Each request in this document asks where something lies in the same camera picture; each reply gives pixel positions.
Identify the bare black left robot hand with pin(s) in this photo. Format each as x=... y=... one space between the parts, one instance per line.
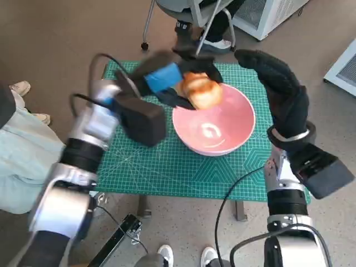
x=164 y=76

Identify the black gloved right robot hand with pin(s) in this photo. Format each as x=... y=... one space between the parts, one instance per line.
x=286 y=97

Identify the rectangular striped toy bread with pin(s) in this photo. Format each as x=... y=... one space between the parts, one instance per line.
x=204 y=93

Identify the pink bowl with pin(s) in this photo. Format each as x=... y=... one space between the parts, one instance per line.
x=222 y=133

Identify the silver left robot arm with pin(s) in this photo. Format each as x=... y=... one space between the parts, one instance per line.
x=80 y=155

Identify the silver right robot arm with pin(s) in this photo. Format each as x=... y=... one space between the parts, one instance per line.
x=289 y=200

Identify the white mesh cabinet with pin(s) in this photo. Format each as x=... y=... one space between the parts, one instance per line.
x=345 y=66
x=264 y=16

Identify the grey office chair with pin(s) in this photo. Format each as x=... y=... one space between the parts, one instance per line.
x=194 y=11

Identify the green cutting mat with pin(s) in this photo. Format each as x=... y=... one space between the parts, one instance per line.
x=167 y=172

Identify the dark table leg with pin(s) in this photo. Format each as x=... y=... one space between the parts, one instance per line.
x=241 y=211
x=144 y=205

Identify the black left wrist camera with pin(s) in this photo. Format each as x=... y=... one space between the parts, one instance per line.
x=142 y=119

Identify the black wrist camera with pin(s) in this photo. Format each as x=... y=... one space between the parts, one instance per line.
x=320 y=169
x=142 y=119

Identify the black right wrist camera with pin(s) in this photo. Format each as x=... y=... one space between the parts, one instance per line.
x=320 y=169

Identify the black metal rail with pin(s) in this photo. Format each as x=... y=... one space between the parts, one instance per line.
x=115 y=239

